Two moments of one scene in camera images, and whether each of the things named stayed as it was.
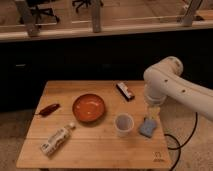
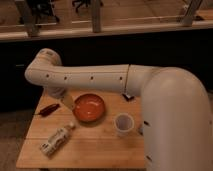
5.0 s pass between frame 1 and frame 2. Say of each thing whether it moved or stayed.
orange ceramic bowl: stayed
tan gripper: moved
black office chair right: stayed
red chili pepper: stayed
